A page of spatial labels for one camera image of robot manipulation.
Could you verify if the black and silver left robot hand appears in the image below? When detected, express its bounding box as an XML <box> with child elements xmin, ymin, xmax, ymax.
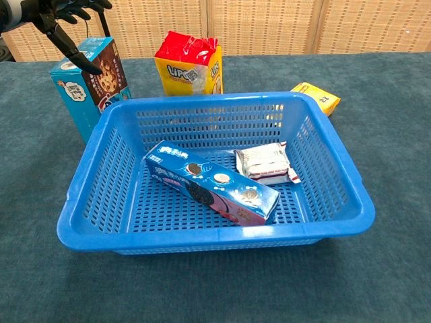
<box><xmin>0</xmin><ymin>0</ymin><xmax>112</xmax><ymax>75</ymax></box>

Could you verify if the blue chocolate chip cookie box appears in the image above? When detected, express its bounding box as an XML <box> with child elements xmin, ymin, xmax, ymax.
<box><xmin>49</xmin><ymin>36</ymin><xmax>133</xmax><ymax>145</ymax></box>

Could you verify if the red yellow snack bag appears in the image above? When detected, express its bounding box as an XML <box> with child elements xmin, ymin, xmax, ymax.
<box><xmin>154</xmin><ymin>30</ymin><xmax>224</xmax><ymax>98</ymax></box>

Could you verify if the long blue Oreo box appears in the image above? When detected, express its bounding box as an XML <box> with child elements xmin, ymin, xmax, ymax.
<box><xmin>143</xmin><ymin>139</ymin><xmax>281</xmax><ymax>227</ymax></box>

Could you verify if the white snack packet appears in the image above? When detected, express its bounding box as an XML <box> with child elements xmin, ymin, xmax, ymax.
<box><xmin>234</xmin><ymin>141</ymin><xmax>302</xmax><ymax>186</ymax></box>

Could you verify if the yellow cracker pack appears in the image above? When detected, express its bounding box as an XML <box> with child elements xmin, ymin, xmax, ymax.
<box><xmin>290</xmin><ymin>81</ymin><xmax>341</xmax><ymax>118</ymax></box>

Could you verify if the blue plastic perforated basket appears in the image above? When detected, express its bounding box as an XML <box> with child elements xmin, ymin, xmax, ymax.
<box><xmin>56</xmin><ymin>91</ymin><xmax>376</xmax><ymax>256</ymax></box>

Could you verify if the black tripod stand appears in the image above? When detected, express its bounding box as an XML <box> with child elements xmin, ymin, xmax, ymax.
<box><xmin>97</xmin><ymin>9</ymin><xmax>112</xmax><ymax>38</ymax></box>

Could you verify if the bamboo folding screen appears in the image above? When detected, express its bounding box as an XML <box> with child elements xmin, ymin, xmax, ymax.
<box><xmin>0</xmin><ymin>0</ymin><xmax>431</xmax><ymax>63</ymax></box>

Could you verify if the teal table mat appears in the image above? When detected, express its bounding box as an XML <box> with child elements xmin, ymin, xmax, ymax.
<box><xmin>0</xmin><ymin>52</ymin><xmax>431</xmax><ymax>323</ymax></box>

